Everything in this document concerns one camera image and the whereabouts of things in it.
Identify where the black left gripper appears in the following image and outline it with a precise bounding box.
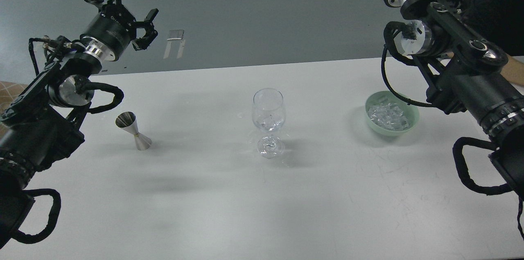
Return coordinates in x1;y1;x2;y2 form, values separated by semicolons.
80;0;159;61

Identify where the steel double jigger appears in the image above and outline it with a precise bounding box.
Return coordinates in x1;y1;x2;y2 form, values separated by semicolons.
115;111;152;151

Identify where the person forearm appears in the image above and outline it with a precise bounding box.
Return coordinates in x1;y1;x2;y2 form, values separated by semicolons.
498;54;524;86

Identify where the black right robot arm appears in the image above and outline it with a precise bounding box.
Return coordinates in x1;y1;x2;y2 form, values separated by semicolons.
381;0;524;233

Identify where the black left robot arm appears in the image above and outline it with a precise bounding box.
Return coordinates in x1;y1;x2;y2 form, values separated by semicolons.
0;0;158;246

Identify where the clear ice cubes pile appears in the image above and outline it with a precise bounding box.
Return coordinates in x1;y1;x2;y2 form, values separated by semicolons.
367;103;414;132

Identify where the clear wine glass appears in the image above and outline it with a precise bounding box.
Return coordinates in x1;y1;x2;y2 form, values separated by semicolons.
251;88;286;159

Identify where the person black shirt torso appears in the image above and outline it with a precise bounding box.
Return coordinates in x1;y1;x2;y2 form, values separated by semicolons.
463;0;524;57

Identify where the tan checkered sofa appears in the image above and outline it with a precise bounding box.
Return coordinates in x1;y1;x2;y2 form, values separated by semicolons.
0;81;28;114

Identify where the pale green bowl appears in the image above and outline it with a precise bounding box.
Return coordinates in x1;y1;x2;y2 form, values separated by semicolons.
364;91;420;137

